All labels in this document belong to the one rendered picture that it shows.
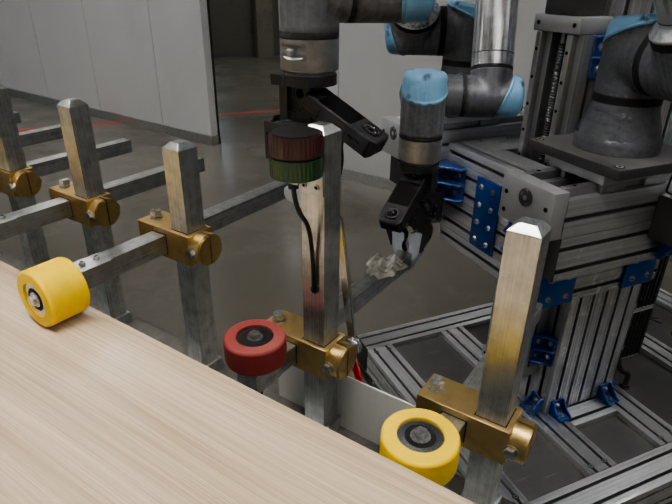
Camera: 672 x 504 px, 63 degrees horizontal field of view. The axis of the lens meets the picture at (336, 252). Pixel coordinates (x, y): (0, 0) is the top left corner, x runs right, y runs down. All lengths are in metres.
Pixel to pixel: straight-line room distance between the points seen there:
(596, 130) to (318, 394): 0.68
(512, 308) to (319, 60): 0.37
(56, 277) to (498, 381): 0.55
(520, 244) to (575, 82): 0.80
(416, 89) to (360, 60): 2.89
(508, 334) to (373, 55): 3.25
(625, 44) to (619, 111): 0.11
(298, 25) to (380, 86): 3.06
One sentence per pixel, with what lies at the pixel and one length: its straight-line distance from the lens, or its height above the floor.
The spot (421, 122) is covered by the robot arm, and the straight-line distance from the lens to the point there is 0.95.
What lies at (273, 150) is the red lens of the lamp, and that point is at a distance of 0.60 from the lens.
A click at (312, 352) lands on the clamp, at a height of 0.86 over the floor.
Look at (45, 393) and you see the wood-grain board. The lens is 0.71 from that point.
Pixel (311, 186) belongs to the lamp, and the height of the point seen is 1.10.
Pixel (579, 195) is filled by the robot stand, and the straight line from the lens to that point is 1.07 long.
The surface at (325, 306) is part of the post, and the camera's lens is 0.72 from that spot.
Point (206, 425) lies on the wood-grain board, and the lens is 0.61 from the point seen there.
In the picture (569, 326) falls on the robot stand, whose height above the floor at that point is 0.52.
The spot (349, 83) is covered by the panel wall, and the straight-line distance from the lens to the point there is 3.89.
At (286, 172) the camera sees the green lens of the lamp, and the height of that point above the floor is 1.13.
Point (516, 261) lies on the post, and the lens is 0.57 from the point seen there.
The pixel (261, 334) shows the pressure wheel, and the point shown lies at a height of 0.91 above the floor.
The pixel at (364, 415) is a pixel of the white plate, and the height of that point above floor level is 0.74.
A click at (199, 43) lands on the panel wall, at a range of 4.87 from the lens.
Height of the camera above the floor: 1.32
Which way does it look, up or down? 26 degrees down
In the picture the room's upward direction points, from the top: 1 degrees clockwise
